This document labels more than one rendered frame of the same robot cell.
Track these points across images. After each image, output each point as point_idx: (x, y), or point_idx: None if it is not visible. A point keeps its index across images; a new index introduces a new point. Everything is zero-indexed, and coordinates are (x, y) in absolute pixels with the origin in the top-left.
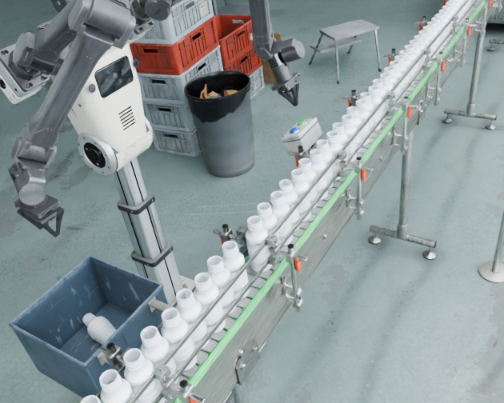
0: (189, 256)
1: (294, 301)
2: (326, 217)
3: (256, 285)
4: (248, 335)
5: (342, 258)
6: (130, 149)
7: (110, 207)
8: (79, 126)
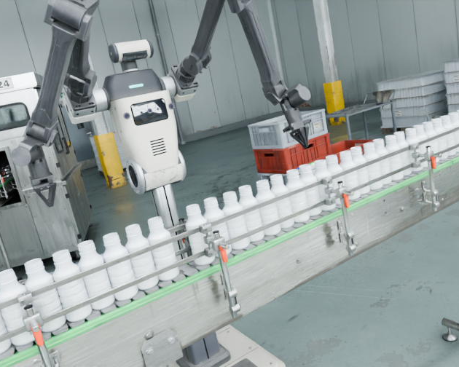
0: (259, 320)
1: (229, 302)
2: (300, 239)
3: (186, 274)
4: (163, 320)
5: (406, 349)
6: (159, 174)
7: None
8: (124, 152)
